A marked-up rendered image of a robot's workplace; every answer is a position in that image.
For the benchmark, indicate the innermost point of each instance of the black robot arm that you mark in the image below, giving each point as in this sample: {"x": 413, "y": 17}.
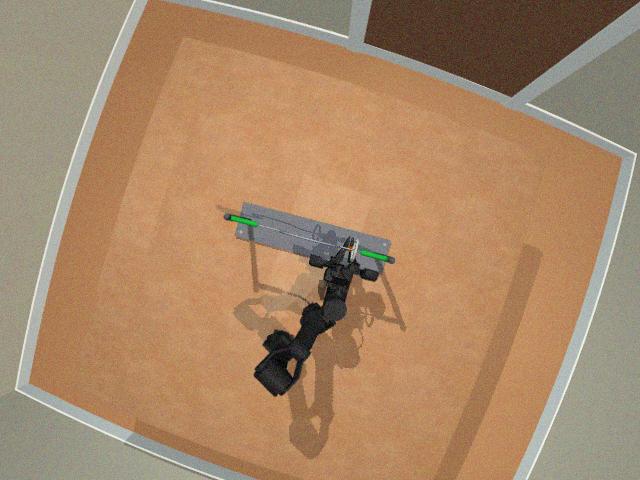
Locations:
{"x": 272, "y": 372}

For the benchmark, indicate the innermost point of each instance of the grey ring with orange handle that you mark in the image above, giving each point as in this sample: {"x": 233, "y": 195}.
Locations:
{"x": 353, "y": 253}

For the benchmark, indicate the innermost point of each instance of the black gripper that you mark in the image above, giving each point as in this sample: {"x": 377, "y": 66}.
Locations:
{"x": 366, "y": 274}

